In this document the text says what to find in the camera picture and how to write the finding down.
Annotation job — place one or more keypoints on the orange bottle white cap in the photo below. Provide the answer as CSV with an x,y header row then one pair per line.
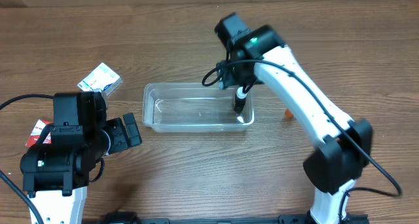
x,y
288,114

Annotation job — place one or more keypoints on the red medicine box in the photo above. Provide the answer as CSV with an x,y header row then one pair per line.
x,y
36,132

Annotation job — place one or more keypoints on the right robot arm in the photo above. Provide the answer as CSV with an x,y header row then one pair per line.
x,y
341,145

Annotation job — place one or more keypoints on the white medicine box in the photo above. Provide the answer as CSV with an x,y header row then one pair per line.
x,y
103,78

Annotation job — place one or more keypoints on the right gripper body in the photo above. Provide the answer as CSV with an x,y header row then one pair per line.
x,y
232,72

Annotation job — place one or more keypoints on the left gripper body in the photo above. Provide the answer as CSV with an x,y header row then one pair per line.
x,y
121,134

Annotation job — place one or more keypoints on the clear plastic container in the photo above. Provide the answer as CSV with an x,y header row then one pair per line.
x,y
191,107

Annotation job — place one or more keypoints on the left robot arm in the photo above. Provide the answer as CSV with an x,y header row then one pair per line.
x,y
57,167

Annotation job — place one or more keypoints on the black bottle white cap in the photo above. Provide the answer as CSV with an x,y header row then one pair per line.
x,y
239,100

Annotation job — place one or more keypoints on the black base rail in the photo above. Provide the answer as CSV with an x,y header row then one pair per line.
x,y
132,218

